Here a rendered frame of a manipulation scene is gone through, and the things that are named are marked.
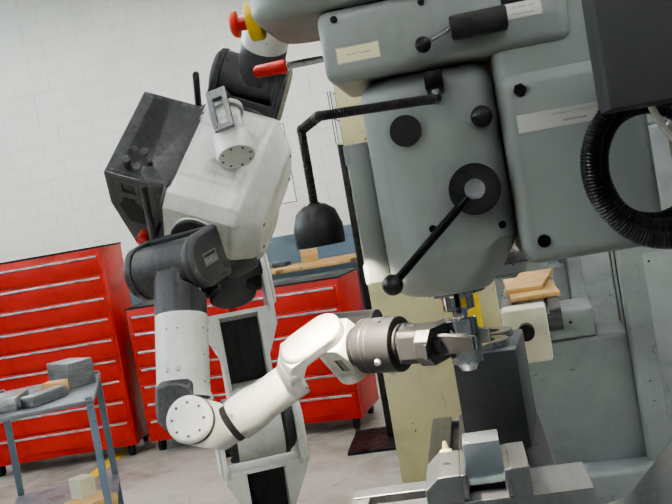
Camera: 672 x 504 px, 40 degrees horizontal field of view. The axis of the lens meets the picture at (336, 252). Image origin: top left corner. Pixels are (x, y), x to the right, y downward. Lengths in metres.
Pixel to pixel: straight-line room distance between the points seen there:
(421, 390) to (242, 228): 1.63
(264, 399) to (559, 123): 0.64
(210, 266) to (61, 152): 9.79
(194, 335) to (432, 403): 1.73
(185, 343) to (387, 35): 0.62
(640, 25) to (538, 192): 0.32
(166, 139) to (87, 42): 9.61
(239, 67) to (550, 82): 0.75
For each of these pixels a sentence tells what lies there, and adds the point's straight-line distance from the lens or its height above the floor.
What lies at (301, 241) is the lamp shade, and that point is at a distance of 1.33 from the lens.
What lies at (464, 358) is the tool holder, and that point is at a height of 1.21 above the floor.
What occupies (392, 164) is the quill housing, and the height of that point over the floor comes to 1.51.
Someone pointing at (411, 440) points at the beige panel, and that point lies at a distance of 3.25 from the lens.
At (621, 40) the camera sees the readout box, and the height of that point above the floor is 1.59.
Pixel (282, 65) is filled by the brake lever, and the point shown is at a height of 1.70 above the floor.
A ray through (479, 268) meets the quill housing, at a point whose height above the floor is 1.34.
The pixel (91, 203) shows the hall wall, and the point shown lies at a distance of 11.24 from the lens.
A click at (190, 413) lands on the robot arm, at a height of 1.18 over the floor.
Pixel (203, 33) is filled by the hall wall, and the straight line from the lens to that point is 10.92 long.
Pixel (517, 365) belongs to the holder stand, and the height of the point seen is 1.11.
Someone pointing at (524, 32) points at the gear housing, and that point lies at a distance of 1.30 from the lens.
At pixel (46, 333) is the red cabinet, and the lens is 6.64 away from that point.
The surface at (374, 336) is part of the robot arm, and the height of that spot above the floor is 1.26.
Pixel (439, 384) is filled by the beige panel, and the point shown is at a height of 0.81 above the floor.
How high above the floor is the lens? 1.47
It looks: 3 degrees down
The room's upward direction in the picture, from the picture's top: 10 degrees counter-clockwise
